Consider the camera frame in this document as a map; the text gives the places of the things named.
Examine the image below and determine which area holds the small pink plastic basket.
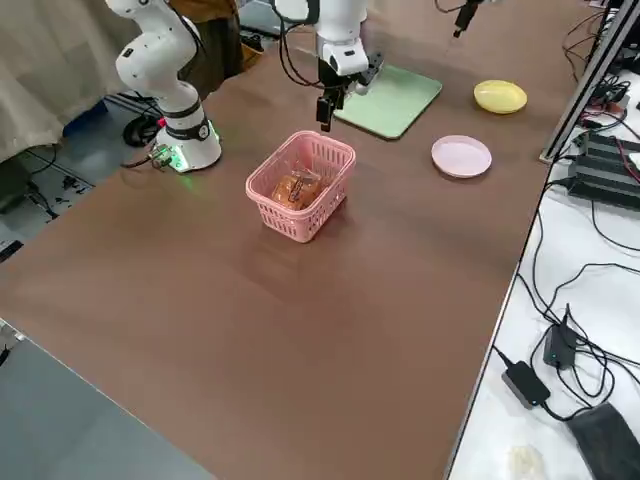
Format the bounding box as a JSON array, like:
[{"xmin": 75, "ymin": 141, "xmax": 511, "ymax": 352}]
[{"xmin": 244, "ymin": 129, "xmax": 357, "ymax": 245}]

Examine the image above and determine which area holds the white crumpled wrapper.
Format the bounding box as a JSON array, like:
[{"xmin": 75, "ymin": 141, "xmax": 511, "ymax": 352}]
[{"xmin": 507, "ymin": 443, "xmax": 546, "ymax": 480}]

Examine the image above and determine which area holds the black flat bar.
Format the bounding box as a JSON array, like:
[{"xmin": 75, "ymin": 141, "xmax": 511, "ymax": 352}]
[{"xmin": 0, "ymin": 239, "xmax": 25, "ymax": 265}]

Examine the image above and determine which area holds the black power supply box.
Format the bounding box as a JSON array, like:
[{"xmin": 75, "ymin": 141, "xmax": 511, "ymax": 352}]
[
  {"xmin": 574, "ymin": 130, "xmax": 640, "ymax": 176},
  {"xmin": 567, "ymin": 159, "xmax": 640, "ymax": 210}
]

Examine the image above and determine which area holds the pale pinkish white plate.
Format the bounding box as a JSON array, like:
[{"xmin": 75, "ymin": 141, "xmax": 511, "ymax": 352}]
[{"xmin": 430, "ymin": 133, "xmax": 494, "ymax": 180}]

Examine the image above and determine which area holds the yellow round plate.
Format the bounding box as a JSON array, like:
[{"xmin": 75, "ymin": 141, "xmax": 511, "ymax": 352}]
[{"xmin": 473, "ymin": 78, "xmax": 529, "ymax": 116}]

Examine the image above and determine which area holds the black cable coil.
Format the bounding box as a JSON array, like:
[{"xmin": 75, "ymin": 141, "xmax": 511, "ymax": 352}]
[{"xmin": 123, "ymin": 112, "xmax": 162, "ymax": 149}]

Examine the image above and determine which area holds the beige curtain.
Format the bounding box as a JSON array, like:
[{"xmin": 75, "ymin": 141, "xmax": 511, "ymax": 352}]
[{"xmin": 0, "ymin": 0, "xmax": 146, "ymax": 164}]

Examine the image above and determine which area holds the flat black power adapter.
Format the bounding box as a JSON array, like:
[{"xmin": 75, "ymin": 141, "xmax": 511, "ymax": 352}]
[{"xmin": 501, "ymin": 360, "xmax": 552, "ymax": 411}]

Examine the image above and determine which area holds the dark grey pouch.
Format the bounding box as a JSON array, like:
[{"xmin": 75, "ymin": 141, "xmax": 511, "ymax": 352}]
[{"xmin": 566, "ymin": 402, "xmax": 640, "ymax": 480}]

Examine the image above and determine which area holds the orange bread pack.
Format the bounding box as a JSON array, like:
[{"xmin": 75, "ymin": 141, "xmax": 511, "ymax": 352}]
[{"xmin": 269, "ymin": 169, "xmax": 324, "ymax": 210}]

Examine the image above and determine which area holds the person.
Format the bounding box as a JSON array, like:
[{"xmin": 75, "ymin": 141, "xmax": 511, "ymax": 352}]
[{"xmin": 169, "ymin": 0, "xmax": 266, "ymax": 96}]

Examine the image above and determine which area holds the aluminium frame post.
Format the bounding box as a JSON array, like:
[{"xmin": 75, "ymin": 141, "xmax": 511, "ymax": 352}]
[{"xmin": 538, "ymin": 0, "xmax": 640, "ymax": 164}]

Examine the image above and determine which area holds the small black power adapter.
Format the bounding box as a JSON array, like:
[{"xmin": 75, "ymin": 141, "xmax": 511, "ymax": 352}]
[{"xmin": 542, "ymin": 322, "xmax": 579, "ymax": 371}]

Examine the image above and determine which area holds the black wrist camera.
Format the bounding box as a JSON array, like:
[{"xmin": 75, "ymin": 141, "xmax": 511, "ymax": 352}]
[{"xmin": 357, "ymin": 49, "xmax": 387, "ymax": 96}]

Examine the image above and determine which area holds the green rectangular tray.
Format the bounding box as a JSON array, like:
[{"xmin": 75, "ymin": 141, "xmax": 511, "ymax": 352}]
[{"xmin": 333, "ymin": 63, "xmax": 444, "ymax": 140}]

